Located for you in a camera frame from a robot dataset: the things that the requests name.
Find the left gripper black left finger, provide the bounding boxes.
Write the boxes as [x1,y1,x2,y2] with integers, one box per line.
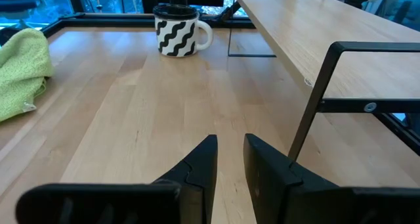
[15,134,219,224]

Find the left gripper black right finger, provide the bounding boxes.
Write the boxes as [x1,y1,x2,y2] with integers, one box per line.
[243,133,420,224]

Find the white mug black wavy stripes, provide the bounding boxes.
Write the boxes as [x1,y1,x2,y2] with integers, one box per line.
[152,3,214,58]

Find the wooden shelf black metal legs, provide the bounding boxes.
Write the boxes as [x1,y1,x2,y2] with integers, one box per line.
[227,0,420,162]

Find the green terry cloth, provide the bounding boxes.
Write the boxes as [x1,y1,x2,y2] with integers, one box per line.
[0,28,55,123]

